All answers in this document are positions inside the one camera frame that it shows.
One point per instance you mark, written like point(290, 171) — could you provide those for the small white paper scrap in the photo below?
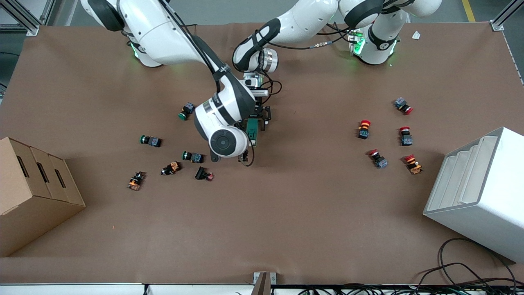
point(416, 35)

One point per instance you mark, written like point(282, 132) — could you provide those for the brown cardboard box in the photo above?
point(32, 213)

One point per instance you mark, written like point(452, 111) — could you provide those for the red button with orange body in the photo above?
point(413, 165)

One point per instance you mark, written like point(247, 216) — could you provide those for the white stepped rack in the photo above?
point(491, 213)

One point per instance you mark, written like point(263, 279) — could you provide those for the green load switch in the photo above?
point(253, 133)

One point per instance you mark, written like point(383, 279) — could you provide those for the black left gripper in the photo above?
point(262, 113)

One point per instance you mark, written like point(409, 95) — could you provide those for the grey metal bracket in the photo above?
point(264, 282)

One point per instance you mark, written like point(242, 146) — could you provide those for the black orange selector switch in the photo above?
point(172, 167)
point(136, 181)

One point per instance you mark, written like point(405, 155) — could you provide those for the black switch with red tip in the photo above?
point(201, 173)

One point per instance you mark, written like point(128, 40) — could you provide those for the red push button switch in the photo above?
point(380, 160)
point(406, 139)
point(402, 104)

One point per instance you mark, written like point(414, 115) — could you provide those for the green push button switch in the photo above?
point(194, 157)
point(187, 110)
point(152, 141)

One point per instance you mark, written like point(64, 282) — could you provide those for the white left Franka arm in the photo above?
point(303, 24)

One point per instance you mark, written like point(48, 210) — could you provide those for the aluminium frame profile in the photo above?
point(20, 20)
point(497, 24)

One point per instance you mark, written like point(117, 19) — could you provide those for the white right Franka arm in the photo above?
point(163, 32)

